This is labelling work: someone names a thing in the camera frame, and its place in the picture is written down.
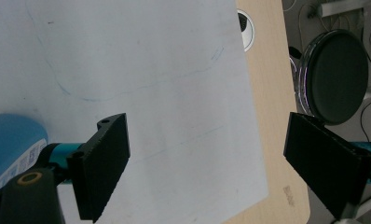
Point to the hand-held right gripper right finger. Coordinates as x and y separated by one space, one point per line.
326 161

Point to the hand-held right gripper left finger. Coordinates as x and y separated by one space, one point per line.
99 168

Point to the blue bottle with white label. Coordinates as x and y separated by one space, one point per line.
9 146

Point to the light wooden table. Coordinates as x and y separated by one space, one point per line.
273 124

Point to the black round stool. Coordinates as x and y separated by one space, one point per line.
336 77

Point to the white mat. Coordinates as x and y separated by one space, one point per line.
143 77

